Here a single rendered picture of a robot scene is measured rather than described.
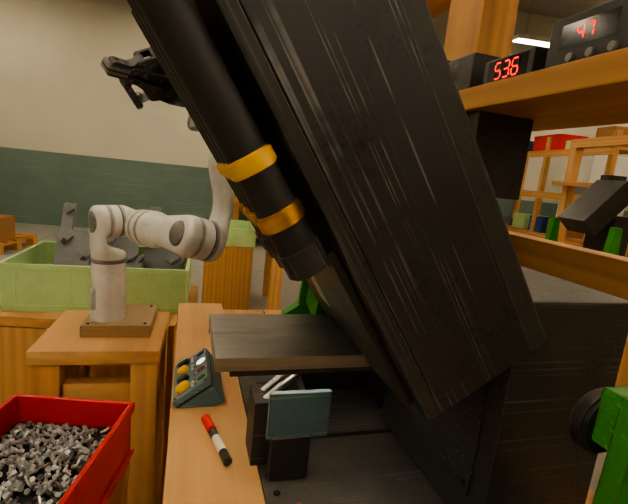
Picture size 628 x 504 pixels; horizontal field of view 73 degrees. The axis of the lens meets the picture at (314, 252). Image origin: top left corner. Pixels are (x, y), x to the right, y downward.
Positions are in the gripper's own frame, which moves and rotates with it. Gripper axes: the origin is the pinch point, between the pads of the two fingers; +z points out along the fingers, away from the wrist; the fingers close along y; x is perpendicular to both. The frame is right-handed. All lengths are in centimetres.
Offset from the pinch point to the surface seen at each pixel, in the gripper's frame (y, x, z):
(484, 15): 46, 15, -59
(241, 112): 21.3, 35.1, 16.7
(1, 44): -419, -636, -325
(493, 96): 36, 36, -33
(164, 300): -87, 4, -60
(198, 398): -34, 47, -10
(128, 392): -77, 32, -25
